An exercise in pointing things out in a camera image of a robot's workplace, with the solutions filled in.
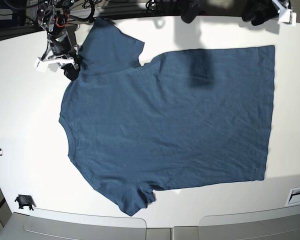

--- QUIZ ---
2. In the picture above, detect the grey chair right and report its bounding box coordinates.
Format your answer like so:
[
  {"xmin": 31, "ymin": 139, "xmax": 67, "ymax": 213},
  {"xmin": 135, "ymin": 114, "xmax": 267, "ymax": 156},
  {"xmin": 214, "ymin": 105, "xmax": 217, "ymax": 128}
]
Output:
[{"xmin": 172, "ymin": 205, "xmax": 300, "ymax": 240}]

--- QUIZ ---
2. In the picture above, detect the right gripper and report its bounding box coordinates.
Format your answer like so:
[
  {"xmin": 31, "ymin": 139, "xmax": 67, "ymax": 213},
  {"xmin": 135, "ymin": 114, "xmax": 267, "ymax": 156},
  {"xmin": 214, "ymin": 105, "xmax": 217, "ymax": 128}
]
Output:
[{"xmin": 47, "ymin": 31, "xmax": 80, "ymax": 81}]

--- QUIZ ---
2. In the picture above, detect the black cables bundle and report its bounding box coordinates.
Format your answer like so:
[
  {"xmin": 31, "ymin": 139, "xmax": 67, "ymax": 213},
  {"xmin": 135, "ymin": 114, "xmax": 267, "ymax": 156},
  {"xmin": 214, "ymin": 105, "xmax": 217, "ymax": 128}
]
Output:
[{"xmin": 12, "ymin": 0, "xmax": 156, "ymax": 28}]

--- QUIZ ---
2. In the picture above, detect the grey chair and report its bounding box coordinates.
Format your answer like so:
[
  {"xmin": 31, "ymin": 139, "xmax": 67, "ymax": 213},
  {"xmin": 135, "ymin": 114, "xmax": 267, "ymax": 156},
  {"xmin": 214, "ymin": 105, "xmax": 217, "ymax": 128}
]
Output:
[
  {"xmin": 0, "ymin": 213, "xmax": 172, "ymax": 240},
  {"xmin": 172, "ymin": 205, "xmax": 300, "ymax": 240}
]

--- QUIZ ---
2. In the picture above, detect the black clamp bracket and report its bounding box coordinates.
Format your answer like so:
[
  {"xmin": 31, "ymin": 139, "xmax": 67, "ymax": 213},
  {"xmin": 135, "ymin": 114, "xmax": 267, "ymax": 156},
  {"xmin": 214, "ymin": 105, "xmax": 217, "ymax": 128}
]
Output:
[{"xmin": 14, "ymin": 194, "xmax": 36, "ymax": 211}]

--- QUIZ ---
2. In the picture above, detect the white label plate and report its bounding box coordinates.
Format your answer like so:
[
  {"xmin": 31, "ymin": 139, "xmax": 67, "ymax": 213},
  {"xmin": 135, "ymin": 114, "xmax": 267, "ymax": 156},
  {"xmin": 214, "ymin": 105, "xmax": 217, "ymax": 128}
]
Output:
[{"xmin": 285, "ymin": 187, "xmax": 300, "ymax": 207}]

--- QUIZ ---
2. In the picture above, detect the grey chair left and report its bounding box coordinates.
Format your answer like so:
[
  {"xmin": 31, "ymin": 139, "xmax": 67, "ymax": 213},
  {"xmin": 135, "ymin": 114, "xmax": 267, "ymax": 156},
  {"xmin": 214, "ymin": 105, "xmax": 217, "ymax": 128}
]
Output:
[{"xmin": 0, "ymin": 213, "xmax": 172, "ymax": 240}]

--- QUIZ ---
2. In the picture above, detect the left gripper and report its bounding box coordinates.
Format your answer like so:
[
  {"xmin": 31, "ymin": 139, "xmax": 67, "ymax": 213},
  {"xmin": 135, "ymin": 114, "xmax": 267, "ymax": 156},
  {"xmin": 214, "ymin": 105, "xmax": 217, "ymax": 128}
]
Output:
[{"xmin": 241, "ymin": 0, "xmax": 279, "ymax": 26}]

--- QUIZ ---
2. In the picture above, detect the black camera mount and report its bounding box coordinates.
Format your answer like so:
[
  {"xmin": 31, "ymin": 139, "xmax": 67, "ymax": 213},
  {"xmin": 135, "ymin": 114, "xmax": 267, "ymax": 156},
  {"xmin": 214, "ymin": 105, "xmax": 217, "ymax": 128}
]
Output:
[{"xmin": 179, "ymin": 0, "xmax": 205, "ymax": 24}]

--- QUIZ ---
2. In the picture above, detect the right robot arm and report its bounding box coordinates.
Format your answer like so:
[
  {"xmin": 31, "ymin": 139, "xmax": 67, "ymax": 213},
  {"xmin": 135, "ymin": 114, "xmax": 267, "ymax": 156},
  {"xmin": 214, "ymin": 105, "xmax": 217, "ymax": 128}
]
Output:
[{"xmin": 34, "ymin": 0, "xmax": 80, "ymax": 81}]

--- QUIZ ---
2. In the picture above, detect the blue T-shirt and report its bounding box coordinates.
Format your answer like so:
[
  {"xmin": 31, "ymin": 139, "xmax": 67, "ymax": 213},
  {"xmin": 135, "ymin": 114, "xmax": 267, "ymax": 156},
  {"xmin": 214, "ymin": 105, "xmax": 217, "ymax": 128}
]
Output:
[{"xmin": 59, "ymin": 17, "xmax": 275, "ymax": 216}]

